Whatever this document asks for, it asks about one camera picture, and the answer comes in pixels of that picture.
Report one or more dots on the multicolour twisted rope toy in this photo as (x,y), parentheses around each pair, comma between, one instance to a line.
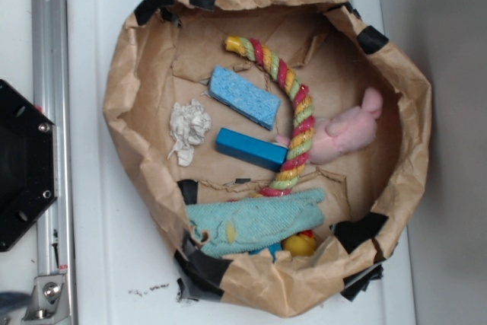
(303,111)

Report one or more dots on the yellow rubber duck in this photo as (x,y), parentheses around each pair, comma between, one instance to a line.
(301,244)

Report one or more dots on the aluminium extrusion rail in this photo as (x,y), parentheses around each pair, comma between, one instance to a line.
(55,234)

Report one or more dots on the blue rectangular block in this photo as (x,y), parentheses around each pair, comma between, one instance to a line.
(251,150)

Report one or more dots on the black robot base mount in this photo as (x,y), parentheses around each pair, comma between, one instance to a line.
(28,185)

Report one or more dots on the crumpled white paper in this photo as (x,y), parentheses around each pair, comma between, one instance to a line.
(188,126)

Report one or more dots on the light blue sponge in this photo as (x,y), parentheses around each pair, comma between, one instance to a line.
(242,96)

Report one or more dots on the brown paper bag bin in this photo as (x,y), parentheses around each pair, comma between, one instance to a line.
(166,53)

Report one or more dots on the white tray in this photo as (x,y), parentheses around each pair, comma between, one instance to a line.
(124,272)

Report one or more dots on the teal terry cloth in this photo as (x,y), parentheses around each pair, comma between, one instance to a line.
(250,224)

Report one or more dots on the metal corner bracket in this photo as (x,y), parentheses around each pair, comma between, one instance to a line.
(49,302)

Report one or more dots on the pink plush bunny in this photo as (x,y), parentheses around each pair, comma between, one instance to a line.
(347,132)

